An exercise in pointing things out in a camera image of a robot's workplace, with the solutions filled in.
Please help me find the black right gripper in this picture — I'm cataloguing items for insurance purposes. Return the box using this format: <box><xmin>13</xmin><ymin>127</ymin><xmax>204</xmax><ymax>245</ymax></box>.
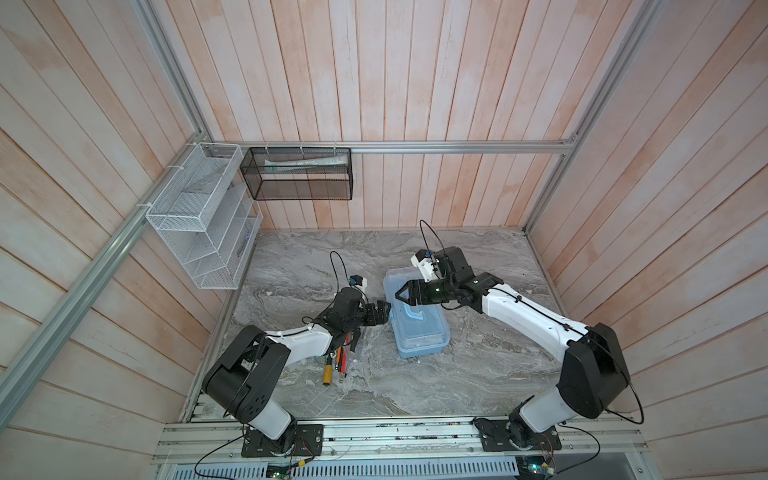
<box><xmin>394</xmin><ymin>279</ymin><xmax>456</xmax><ymax>305</ymax></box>

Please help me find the blue plastic tool box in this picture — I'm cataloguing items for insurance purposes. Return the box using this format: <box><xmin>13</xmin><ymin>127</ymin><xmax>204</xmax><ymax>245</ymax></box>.
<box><xmin>383</xmin><ymin>267</ymin><xmax>450</xmax><ymax>359</ymax></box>

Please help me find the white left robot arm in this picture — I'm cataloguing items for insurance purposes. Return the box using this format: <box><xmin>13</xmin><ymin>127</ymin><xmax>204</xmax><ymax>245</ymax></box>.
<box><xmin>202</xmin><ymin>286</ymin><xmax>391</xmax><ymax>441</ymax></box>

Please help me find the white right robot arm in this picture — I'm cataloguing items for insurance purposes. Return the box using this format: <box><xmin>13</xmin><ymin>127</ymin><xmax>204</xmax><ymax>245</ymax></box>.
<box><xmin>395</xmin><ymin>273</ymin><xmax>630</xmax><ymax>434</ymax></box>

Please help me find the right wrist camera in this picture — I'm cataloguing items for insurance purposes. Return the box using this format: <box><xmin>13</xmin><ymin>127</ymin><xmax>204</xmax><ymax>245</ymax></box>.
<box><xmin>410</xmin><ymin>249</ymin><xmax>439</xmax><ymax>282</ymax></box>

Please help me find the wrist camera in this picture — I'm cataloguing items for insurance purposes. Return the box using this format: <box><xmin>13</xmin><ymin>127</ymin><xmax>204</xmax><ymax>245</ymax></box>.
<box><xmin>410</xmin><ymin>249</ymin><xmax>439</xmax><ymax>282</ymax></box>
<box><xmin>348</xmin><ymin>275</ymin><xmax>367</xmax><ymax>293</ymax></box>

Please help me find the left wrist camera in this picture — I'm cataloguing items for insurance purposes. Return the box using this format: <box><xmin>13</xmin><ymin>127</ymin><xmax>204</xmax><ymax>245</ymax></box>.
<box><xmin>348</xmin><ymin>275</ymin><xmax>367</xmax><ymax>293</ymax></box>

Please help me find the red handle screwdriver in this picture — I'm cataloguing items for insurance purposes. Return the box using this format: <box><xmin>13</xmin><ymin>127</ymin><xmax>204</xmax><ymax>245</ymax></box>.
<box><xmin>340</xmin><ymin>336</ymin><xmax>350</xmax><ymax>378</ymax></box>

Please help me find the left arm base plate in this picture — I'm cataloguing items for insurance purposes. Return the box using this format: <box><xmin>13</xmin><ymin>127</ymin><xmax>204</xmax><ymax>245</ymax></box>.
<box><xmin>241</xmin><ymin>423</ymin><xmax>324</xmax><ymax>458</ymax></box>

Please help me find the aluminium horizontal back rail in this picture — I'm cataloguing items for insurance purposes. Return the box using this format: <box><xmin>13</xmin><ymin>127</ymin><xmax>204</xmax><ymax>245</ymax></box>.
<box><xmin>232</xmin><ymin>140</ymin><xmax>576</xmax><ymax>155</ymax></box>

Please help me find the black wire mesh basket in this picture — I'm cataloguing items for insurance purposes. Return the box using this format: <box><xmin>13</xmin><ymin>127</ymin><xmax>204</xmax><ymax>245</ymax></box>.
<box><xmin>240</xmin><ymin>146</ymin><xmax>354</xmax><ymax>201</ymax></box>

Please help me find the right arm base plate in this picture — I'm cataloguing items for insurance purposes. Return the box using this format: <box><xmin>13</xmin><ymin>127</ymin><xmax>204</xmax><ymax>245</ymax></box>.
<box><xmin>471</xmin><ymin>417</ymin><xmax>562</xmax><ymax>452</ymax></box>

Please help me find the white wire mesh shelf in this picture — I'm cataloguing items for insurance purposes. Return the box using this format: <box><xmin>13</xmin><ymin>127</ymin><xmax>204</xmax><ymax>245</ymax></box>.
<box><xmin>146</xmin><ymin>143</ymin><xmax>263</xmax><ymax>290</ymax></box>

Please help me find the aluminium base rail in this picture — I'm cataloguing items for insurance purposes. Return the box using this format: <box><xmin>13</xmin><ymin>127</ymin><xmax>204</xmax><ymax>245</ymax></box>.
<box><xmin>151</xmin><ymin>416</ymin><xmax>650</xmax><ymax>465</ymax></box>

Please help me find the aluminium corner post left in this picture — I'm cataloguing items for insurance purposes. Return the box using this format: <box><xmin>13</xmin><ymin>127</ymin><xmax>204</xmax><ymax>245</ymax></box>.
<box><xmin>133</xmin><ymin>0</ymin><xmax>210</xmax><ymax>140</ymax></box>

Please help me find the aluminium corner post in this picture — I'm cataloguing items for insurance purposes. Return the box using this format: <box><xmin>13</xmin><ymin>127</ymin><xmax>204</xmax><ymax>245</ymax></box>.
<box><xmin>522</xmin><ymin>1</ymin><xmax>667</xmax><ymax>239</ymax></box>
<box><xmin>133</xmin><ymin>0</ymin><xmax>210</xmax><ymax>140</ymax></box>

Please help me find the aluminium left wall rail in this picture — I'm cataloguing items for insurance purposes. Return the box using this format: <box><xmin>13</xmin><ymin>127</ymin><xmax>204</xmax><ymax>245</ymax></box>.
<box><xmin>1</xmin><ymin>132</ymin><xmax>209</xmax><ymax>429</ymax></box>

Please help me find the aluminium corner post right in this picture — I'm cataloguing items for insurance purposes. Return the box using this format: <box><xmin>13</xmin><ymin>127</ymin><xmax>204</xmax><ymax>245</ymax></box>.
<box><xmin>522</xmin><ymin>1</ymin><xmax>667</xmax><ymax>239</ymax></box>

